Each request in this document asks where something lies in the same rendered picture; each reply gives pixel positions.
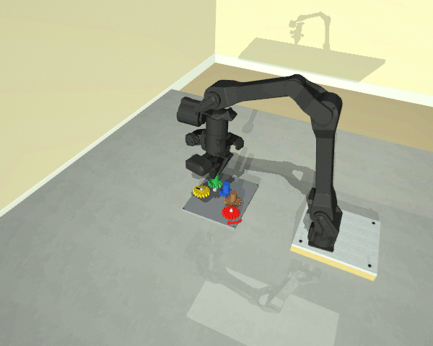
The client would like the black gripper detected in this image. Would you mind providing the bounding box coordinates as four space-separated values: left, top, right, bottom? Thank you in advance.
185 131 244 179

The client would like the red gear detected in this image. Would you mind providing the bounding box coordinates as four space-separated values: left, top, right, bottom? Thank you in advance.
222 206 240 220

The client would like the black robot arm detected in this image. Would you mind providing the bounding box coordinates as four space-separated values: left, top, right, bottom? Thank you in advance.
177 74 343 252

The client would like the yellow gear with black stripe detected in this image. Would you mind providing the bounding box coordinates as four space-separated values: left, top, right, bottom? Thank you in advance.
193 185 210 198

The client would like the green gear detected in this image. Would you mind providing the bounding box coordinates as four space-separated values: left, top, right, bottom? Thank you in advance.
208 172 222 189

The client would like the blue gear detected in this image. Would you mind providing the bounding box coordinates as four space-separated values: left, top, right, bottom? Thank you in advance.
219 182 232 197

